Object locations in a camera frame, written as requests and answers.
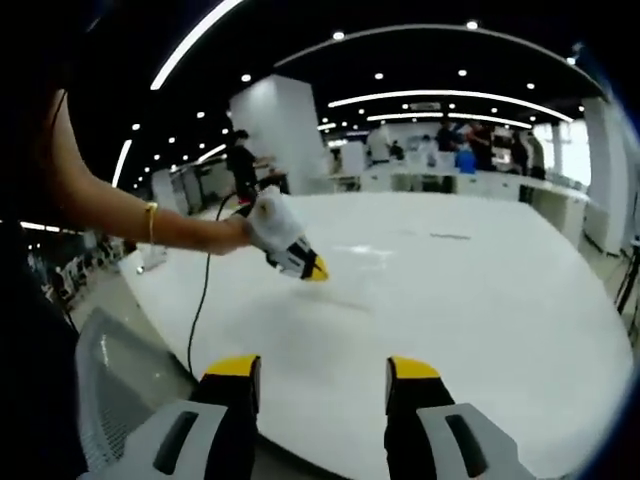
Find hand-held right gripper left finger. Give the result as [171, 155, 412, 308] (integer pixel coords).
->
[82, 354, 263, 480]

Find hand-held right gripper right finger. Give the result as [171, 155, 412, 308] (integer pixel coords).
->
[383, 355, 534, 480]

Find clear resealable plastic bag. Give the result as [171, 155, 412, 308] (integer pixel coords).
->
[294, 229, 474, 314]

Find white square pillar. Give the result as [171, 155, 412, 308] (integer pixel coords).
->
[228, 74, 332, 197]
[581, 96, 632, 254]

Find white cabinets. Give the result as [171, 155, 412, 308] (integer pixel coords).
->
[149, 159, 237, 217]

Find grey mesh office chair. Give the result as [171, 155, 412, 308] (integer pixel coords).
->
[73, 306, 202, 474]

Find small white device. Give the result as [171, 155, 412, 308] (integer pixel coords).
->
[136, 246, 170, 275]

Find short ceiling light strip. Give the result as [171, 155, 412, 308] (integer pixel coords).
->
[111, 138, 134, 189]

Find round ceiling spotlights group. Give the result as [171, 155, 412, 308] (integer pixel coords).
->
[129, 18, 586, 164]

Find long ceiling light strip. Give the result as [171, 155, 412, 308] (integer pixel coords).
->
[326, 89, 574, 124]
[366, 111, 534, 131]
[149, 0, 247, 92]

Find black-legged standing desk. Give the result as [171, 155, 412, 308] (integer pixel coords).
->
[614, 249, 640, 317]

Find black cable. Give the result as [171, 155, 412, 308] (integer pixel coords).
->
[186, 191, 252, 379]

